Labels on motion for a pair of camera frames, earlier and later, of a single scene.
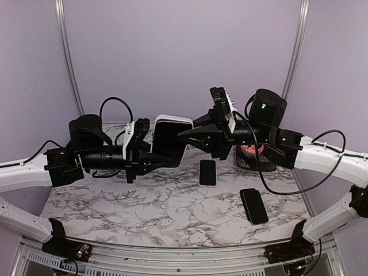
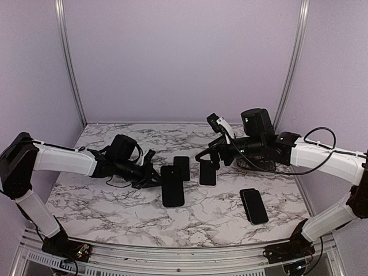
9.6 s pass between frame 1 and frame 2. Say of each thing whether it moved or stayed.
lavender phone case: moved
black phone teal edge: stayed
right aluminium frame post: stayed
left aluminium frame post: stayed
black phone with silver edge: stayed
